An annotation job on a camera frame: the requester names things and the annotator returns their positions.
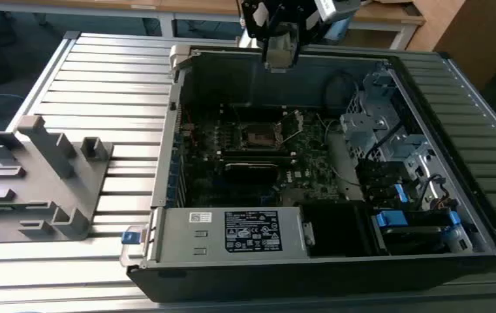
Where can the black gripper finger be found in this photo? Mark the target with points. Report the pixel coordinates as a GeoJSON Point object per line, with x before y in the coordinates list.
{"type": "Point", "coordinates": [266, 55]}
{"type": "Point", "coordinates": [297, 49]}

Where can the CPU with silver top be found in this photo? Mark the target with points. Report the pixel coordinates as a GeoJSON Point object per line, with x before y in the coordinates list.
{"type": "Point", "coordinates": [281, 63]}

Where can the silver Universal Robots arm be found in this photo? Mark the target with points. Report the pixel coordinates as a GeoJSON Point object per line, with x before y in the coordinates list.
{"type": "Point", "coordinates": [338, 32]}

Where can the CPU socket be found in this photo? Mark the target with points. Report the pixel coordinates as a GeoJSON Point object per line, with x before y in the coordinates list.
{"type": "Point", "coordinates": [258, 137]}

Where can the black RAM slot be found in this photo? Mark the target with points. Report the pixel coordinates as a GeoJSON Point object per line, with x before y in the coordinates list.
{"type": "Point", "coordinates": [256, 151]}
{"type": "Point", "coordinates": [256, 158]}
{"type": "Point", "coordinates": [256, 155]}
{"type": "Point", "coordinates": [256, 161]}

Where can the metal drive cage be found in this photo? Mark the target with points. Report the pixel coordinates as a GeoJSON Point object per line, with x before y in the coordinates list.
{"type": "Point", "coordinates": [361, 127]}

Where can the green motherboard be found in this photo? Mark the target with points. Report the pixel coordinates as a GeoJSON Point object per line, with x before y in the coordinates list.
{"type": "Point", "coordinates": [313, 163]}

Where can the black graphics card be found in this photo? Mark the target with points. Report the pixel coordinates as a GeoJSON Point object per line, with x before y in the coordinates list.
{"type": "Point", "coordinates": [252, 172]}

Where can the wooden cabinet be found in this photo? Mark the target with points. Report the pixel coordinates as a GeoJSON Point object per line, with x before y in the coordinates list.
{"type": "Point", "coordinates": [469, 32]}

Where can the silver chipset heatsink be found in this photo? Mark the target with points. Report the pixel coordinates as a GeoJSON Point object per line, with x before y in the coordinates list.
{"type": "Point", "coordinates": [294, 195]}

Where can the blue drive carrier latch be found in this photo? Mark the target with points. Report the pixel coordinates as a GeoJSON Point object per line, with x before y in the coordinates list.
{"type": "Point", "coordinates": [400, 193]}
{"type": "Point", "coordinates": [455, 217]}
{"type": "Point", "coordinates": [390, 217]}

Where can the black plastic fan shroud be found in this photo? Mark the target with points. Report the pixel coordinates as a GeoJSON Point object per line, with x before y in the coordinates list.
{"type": "Point", "coordinates": [338, 228]}

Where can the silver power supply unit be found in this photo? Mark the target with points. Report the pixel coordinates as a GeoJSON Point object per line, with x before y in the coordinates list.
{"type": "Point", "coordinates": [177, 238]}

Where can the black hard disk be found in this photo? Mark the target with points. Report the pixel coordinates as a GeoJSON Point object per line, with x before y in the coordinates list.
{"type": "Point", "coordinates": [408, 239]}

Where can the blue case latch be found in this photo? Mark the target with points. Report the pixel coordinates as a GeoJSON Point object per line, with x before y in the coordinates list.
{"type": "Point", "coordinates": [130, 237]}

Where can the grey plastic parts rack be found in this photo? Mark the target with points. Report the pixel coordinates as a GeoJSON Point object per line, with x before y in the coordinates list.
{"type": "Point", "coordinates": [38, 195]}

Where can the black PC case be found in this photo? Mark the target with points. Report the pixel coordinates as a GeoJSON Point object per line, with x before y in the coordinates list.
{"type": "Point", "coordinates": [317, 280]}

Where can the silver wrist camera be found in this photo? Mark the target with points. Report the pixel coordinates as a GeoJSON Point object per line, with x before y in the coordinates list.
{"type": "Point", "coordinates": [326, 8]}

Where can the wooden desk white frame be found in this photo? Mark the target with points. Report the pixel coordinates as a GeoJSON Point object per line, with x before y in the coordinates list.
{"type": "Point", "coordinates": [77, 2]}
{"type": "Point", "coordinates": [378, 18]}

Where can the grey metal support bracket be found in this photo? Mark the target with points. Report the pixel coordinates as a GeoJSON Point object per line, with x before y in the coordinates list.
{"type": "Point", "coordinates": [338, 156]}

